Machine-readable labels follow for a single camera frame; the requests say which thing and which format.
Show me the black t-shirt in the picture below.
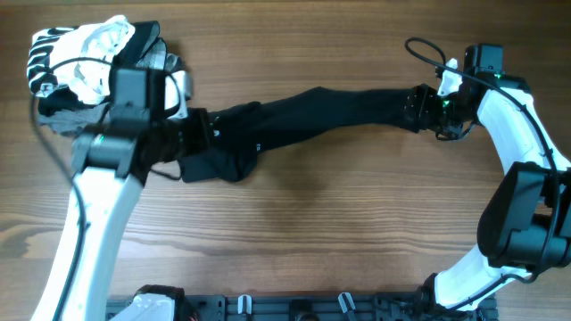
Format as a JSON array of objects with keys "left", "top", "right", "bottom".
[{"left": 178, "top": 86, "right": 419, "bottom": 183}]

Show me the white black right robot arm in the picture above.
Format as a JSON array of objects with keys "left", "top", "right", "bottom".
[{"left": 404, "top": 44, "right": 570, "bottom": 319}]

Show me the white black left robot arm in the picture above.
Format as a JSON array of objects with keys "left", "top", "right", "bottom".
[{"left": 32, "top": 69, "right": 212, "bottom": 320}]

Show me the white lace garment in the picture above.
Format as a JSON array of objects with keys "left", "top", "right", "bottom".
[{"left": 49, "top": 15, "right": 135, "bottom": 105}]

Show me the grey folded garment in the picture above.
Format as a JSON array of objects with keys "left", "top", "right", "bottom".
[{"left": 37, "top": 37, "right": 187, "bottom": 136}]

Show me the black folded garment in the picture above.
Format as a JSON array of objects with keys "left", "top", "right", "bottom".
[{"left": 37, "top": 20, "right": 169, "bottom": 118}]

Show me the black white striped garment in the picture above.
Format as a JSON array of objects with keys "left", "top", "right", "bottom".
[{"left": 26, "top": 27, "right": 77, "bottom": 98}]

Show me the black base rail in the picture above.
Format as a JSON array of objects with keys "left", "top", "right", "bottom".
[{"left": 105, "top": 284, "right": 499, "bottom": 321}]

